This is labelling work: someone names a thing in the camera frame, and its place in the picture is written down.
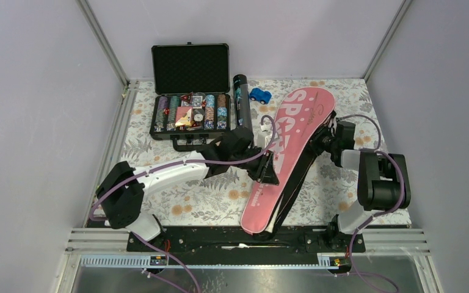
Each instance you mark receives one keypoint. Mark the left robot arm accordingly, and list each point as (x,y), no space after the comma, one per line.
(120,195)

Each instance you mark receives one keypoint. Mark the black shuttlecock tube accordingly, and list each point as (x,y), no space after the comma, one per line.
(242,102)

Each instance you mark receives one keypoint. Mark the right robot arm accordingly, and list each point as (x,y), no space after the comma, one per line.
(382,183)

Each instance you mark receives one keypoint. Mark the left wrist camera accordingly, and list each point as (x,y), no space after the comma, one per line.
(264,136)

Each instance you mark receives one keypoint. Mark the pink racket bag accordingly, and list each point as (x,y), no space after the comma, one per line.
(299,116)

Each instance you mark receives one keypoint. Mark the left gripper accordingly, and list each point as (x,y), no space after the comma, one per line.
(264,172)

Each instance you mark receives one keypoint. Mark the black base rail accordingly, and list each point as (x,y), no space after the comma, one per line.
(232,246)

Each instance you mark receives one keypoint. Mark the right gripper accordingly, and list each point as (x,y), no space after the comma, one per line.
(314,142)

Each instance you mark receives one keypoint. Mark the blue toy car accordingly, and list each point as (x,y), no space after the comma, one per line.
(260,96)

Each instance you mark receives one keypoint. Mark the black poker chip case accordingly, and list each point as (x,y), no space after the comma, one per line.
(192,86)

